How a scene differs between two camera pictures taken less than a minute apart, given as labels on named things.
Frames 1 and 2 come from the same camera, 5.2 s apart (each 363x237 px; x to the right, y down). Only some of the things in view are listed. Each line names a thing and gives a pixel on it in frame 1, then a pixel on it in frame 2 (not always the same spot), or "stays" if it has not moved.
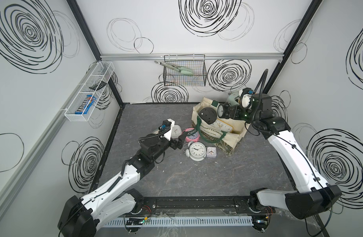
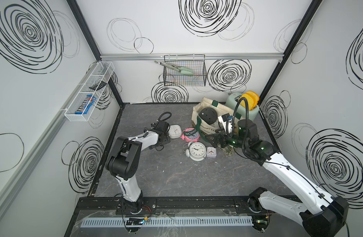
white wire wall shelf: [83, 103] stays
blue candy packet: [85, 106] stays
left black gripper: [179, 143] -> [166, 138]
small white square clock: [211, 151] stays
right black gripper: [234, 113] -> [222, 135]
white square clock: [176, 131] stays
